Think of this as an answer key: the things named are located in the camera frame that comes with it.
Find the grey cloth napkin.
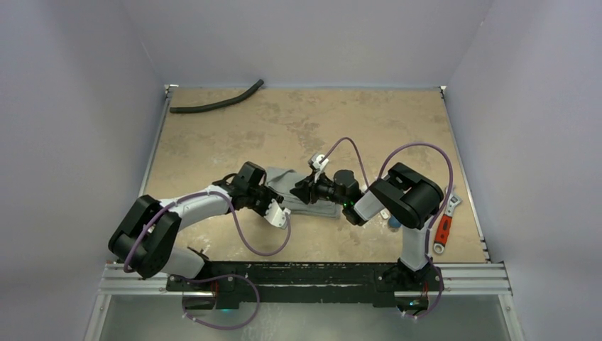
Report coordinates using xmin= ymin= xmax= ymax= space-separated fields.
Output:
xmin=266 ymin=167 xmax=341 ymax=219

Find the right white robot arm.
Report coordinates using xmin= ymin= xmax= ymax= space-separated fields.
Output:
xmin=290 ymin=163 xmax=444 ymax=289

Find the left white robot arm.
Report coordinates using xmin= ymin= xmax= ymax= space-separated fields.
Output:
xmin=108 ymin=161 xmax=290 ymax=291

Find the black foam tube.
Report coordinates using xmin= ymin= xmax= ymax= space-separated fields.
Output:
xmin=169 ymin=79 xmax=265 ymax=115

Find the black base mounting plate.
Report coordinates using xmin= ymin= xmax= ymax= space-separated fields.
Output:
xmin=166 ymin=261 xmax=442 ymax=310

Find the red adjustable wrench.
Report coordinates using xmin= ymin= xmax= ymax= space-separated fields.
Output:
xmin=433 ymin=186 xmax=462 ymax=255

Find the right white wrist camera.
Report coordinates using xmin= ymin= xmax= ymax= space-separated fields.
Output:
xmin=308 ymin=153 xmax=329 ymax=183

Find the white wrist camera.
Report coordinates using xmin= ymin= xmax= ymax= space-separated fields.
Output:
xmin=308 ymin=153 xmax=329 ymax=183
xmin=263 ymin=200 xmax=291 ymax=229

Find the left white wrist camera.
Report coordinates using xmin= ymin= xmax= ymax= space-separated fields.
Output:
xmin=263 ymin=200 xmax=291 ymax=229

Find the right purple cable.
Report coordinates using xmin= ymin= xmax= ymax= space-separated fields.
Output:
xmin=319 ymin=136 xmax=455 ymax=321

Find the aluminium frame rail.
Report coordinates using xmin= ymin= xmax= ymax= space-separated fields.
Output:
xmin=97 ymin=264 xmax=513 ymax=296

